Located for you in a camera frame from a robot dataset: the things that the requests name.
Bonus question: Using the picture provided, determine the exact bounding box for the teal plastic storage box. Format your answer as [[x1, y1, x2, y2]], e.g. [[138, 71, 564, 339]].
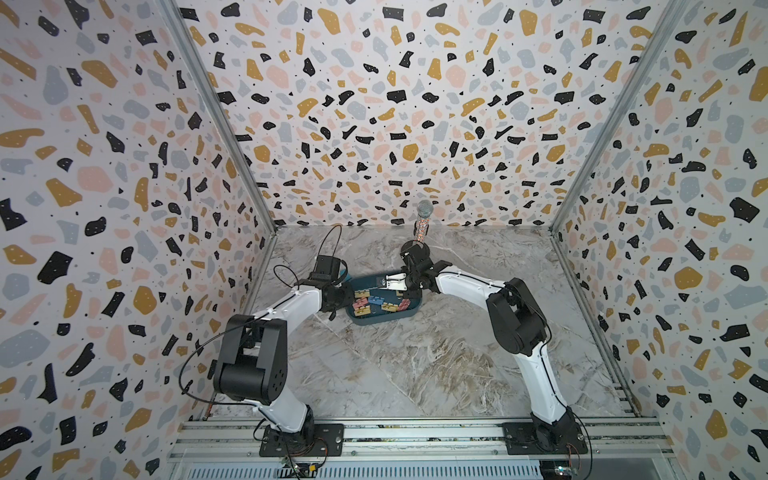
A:
[[345, 271, 422, 326]]

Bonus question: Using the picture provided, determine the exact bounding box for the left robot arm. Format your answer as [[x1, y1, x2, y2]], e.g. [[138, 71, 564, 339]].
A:
[[212, 281, 355, 434]]

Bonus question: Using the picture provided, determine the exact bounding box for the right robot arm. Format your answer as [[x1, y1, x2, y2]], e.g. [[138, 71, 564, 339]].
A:
[[385, 240, 579, 451]]

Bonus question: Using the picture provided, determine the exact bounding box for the microphone on black stand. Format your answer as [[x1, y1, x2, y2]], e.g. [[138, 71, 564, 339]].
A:
[[414, 199, 434, 243]]

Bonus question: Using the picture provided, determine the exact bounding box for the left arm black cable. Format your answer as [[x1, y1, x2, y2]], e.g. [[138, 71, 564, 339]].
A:
[[177, 224, 344, 406]]

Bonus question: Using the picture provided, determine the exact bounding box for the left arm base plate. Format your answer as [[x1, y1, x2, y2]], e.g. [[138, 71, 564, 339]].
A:
[[259, 423, 345, 458]]

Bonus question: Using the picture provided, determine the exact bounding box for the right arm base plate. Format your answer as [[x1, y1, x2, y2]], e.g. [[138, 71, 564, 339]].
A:
[[501, 422, 589, 455]]

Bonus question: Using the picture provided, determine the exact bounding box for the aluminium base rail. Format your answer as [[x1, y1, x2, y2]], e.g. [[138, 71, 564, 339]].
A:
[[168, 417, 685, 479]]

